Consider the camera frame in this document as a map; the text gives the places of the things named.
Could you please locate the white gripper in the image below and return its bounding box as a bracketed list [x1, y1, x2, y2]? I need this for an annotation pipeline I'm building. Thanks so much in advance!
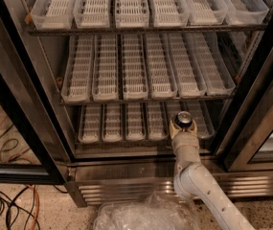
[169, 117, 200, 164]

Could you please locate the blue pepsi can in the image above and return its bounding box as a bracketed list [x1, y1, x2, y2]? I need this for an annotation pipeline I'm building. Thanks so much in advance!
[173, 111, 193, 130]

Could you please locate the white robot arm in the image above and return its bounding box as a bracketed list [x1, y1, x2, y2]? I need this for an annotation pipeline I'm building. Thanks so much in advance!
[169, 111, 255, 230]

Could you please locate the bottom metal shelf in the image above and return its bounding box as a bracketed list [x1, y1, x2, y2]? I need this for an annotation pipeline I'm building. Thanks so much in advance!
[74, 136, 216, 149]

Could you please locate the metal shelf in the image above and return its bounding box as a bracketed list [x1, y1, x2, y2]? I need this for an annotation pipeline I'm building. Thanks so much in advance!
[74, 136, 216, 149]
[59, 95, 234, 106]
[27, 24, 267, 36]

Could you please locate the middle metal shelf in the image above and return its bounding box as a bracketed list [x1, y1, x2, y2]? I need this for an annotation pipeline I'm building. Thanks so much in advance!
[59, 95, 234, 106]

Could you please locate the stainless steel fridge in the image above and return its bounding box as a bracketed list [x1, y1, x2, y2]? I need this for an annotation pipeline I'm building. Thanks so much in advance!
[0, 0, 273, 207]

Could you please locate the top metal shelf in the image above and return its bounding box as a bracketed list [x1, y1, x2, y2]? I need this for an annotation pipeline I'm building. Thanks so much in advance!
[27, 24, 267, 36]

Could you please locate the open glass fridge door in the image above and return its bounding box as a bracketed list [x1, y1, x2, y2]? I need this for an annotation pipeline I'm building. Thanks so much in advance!
[0, 0, 73, 184]

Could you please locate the clear plastic bag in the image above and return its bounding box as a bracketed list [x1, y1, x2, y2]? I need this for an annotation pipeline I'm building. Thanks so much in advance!
[93, 192, 200, 230]

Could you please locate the orange cable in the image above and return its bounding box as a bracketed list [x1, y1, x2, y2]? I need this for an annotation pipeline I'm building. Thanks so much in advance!
[24, 184, 41, 230]

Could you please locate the black cable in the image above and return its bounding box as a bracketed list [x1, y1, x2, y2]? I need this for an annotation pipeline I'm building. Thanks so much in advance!
[0, 183, 41, 230]

